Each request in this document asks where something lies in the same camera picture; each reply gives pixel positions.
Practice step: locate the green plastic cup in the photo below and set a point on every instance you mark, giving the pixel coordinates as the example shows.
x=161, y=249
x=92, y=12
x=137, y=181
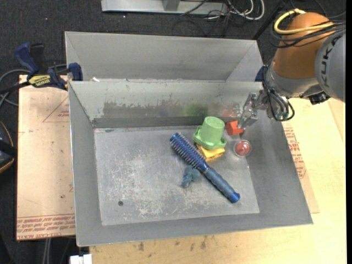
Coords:
x=211, y=132

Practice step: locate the orange-red block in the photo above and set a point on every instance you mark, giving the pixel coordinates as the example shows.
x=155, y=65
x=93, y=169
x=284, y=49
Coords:
x=232, y=128

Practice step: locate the black cylinder on white bracket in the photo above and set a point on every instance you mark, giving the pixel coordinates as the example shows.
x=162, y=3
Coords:
x=319, y=98

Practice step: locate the clear ball with red core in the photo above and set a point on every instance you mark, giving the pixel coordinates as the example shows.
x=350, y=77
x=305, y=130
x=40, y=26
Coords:
x=242, y=148

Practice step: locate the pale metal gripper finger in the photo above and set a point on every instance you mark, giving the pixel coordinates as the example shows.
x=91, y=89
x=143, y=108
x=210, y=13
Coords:
x=243, y=118
x=250, y=120

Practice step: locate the blue hairbrush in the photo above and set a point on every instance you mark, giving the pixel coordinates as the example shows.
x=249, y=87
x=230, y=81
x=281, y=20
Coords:
x=198, y=161

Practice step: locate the brown cardboard board red print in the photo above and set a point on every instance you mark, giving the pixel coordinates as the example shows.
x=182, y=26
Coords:
x=44, y=153

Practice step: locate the grey metal bin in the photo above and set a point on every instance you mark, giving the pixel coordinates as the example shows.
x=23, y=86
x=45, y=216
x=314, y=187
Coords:
x=154, y=175

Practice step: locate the blue-grey toy animal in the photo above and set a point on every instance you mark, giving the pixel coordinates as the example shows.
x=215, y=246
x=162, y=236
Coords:
x=189, y=176

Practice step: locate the yellow toy block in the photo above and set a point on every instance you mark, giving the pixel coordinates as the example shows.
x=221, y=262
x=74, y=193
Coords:
x=213, y=154

